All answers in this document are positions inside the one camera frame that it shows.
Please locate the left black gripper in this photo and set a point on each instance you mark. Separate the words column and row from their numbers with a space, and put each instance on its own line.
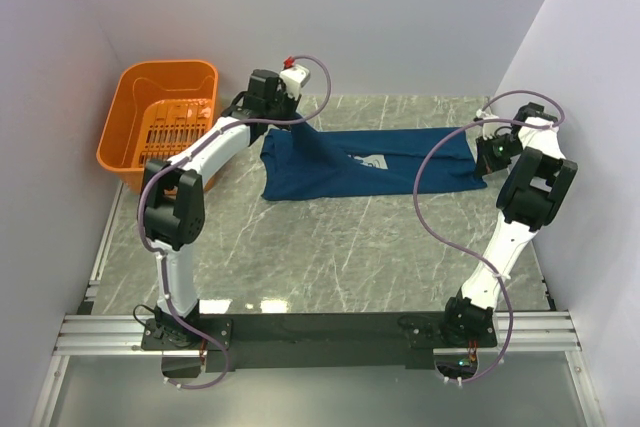
column 293, row 105

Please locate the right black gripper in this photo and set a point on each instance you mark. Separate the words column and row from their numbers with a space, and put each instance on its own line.
column 485, row 164

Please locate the blue mickey mouse t-shirt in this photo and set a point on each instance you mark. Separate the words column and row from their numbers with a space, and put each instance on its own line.
column 304, row 164

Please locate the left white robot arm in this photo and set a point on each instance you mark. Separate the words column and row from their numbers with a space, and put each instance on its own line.
column 171, row 210

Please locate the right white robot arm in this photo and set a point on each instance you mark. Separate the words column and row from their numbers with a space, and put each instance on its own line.
column 540, row 176

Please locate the orange plastic basket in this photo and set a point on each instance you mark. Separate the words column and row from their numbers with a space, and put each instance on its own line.
column 159, row 109

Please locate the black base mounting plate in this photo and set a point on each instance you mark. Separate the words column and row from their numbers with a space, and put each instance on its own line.
column 286, row 340

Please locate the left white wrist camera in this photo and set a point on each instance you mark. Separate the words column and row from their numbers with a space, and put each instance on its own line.
column 294, row 76

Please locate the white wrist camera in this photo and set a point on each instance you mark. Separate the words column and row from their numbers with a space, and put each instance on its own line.
column 484, row 114
column 294, row 76

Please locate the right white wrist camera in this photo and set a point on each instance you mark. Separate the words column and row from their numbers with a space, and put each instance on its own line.
column 484, row 114

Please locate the aluminium frame rail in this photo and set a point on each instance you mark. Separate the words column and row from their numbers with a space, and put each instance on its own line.
column 119, row 335

